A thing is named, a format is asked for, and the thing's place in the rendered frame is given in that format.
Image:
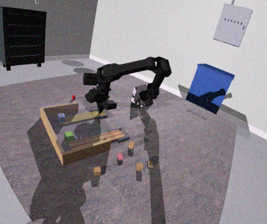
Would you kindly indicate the yellow strip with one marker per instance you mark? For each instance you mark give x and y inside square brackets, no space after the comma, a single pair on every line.
[96,114]

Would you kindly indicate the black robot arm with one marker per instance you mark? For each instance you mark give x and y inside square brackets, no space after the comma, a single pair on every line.
[113,72]

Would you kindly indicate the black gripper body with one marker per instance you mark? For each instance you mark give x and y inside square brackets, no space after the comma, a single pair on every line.
[107,104]

